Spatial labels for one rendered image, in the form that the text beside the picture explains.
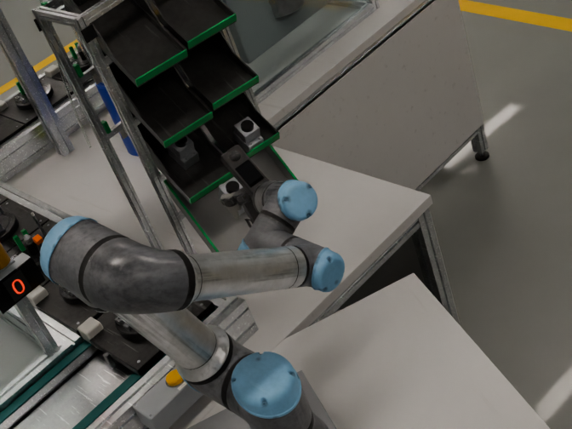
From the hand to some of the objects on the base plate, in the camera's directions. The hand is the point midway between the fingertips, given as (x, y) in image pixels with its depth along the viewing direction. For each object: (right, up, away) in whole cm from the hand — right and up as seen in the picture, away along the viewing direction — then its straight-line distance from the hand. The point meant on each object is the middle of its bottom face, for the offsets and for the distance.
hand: (231, 190), depth 207 cm
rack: (-3, -13, +47) cm, 49 cm away
